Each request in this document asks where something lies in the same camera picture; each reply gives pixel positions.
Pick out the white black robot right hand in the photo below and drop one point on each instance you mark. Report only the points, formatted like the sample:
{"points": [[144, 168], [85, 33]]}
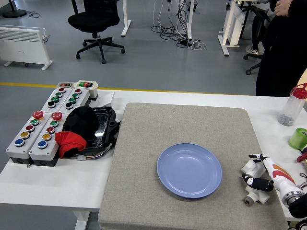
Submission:
{"points": [[278, 172]]}

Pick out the white pipe tee fitting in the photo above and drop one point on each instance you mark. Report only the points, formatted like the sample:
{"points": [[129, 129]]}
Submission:
{"points": [[254, 168]]}

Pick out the white pipe tee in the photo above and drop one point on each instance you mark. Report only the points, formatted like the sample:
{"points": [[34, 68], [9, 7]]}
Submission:
{"points": [[260, 197]]}

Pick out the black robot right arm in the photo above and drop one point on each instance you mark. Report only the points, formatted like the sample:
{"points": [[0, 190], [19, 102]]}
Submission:
{"points": [[298, 207]]}

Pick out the blue plate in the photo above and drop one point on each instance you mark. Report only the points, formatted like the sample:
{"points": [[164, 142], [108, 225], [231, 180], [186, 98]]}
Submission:
{"points": [[189, 170]]}

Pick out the small red tool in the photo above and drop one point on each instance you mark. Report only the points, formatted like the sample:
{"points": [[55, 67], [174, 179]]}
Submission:
{"points": [[302, 158]]}

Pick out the green tape roll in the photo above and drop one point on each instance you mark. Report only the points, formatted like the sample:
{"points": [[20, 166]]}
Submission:
{"points": [[296, 140]]}

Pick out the clear bottle, red lid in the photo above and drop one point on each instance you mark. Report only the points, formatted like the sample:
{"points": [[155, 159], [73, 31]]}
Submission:
{"points": [[291, 109]]}

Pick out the grey-brown mat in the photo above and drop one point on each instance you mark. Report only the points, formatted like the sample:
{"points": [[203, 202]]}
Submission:
{"points": [[182, 124]]}

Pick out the person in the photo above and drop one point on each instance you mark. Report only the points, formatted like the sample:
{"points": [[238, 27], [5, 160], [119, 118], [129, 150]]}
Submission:
{"points": [[280, 60]]}

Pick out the black chair base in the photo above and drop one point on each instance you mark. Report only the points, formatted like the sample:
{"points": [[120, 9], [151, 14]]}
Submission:
{"points": [[253, 57]]}

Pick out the white shoe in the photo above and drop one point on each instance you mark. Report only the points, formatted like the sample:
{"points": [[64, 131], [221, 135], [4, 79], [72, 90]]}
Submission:
{"points": [[251, 49]]}

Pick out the black power strip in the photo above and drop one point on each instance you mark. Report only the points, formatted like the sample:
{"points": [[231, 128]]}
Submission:
{"points": [[185, 43]]}

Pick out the person's hand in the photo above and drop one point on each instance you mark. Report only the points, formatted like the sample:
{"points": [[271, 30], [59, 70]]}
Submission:
{"points": [[284, 9]]}

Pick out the white desk leg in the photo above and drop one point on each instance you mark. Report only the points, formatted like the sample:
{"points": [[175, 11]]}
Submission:
{"points": [[190, 19], [126, 22]]}

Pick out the black plastic tray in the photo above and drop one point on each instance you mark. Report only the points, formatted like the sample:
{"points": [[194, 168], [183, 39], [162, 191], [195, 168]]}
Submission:
{"points": [[104, 124]]}

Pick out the white paper sheet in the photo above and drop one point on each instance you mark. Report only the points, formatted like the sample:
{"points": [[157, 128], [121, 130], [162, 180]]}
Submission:
{"points": [[106, 98]]}

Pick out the white table leg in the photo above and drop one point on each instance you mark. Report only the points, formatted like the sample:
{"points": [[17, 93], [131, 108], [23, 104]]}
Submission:
{"points": [[81, 220]]}

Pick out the black cloth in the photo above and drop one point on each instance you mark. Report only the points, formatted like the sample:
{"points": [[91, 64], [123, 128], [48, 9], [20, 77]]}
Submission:
{"points": [[80, 122]]}

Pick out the red cloth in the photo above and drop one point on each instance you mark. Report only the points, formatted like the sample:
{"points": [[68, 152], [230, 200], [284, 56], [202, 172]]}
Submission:
{"points": [[69, 142]]}

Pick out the grey button box, black knob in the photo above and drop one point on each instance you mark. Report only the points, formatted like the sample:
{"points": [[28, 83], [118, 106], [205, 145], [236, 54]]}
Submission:
{"points": [[51, 105], [78, 100]]}

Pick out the grey button box, red mushroom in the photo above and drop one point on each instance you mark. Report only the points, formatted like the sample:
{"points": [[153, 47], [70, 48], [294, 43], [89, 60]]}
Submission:
{"points": [[40, 153], [16, 151]]}

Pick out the black office chair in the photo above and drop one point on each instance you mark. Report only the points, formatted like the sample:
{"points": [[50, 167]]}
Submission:
{"points": [[94, 20]]}

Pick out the white panel heater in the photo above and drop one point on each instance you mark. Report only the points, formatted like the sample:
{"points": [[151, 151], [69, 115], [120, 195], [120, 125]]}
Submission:
{"points": [[21, 45]]}

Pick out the black round stand base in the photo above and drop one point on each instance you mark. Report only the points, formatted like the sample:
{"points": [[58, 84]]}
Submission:
{"points": [[14, 12]]}

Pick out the white desk frame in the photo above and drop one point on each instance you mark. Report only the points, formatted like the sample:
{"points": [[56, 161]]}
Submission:
{"points": [[231, 26]]}

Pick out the cream switch box, green red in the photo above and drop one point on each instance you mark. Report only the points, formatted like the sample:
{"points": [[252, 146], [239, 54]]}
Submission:
{"points": [[87, 87]]}

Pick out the small grey switch box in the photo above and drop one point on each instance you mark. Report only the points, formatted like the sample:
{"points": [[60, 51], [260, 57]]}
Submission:
{"points": [[65, 84]]}

